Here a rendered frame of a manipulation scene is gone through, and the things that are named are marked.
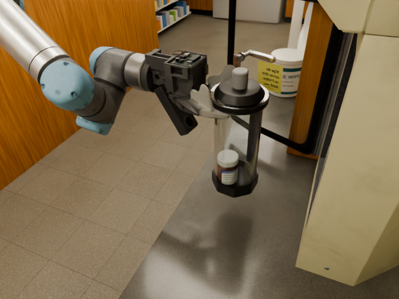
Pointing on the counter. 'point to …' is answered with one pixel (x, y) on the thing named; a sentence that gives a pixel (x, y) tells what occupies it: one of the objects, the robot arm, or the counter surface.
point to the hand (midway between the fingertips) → (238, 105)
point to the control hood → (348, 13)
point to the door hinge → (333, 92)
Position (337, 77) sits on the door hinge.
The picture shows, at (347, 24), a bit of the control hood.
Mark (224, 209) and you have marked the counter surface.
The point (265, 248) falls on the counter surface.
